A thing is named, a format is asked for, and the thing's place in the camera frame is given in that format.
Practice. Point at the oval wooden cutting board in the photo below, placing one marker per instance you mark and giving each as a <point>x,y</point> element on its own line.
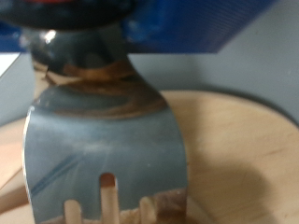
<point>243,140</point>

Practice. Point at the silver toaster oven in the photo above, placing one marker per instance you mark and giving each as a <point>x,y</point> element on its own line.
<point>249,71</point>

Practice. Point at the metal spatula with blue block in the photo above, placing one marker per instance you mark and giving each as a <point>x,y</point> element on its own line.
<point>102,140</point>

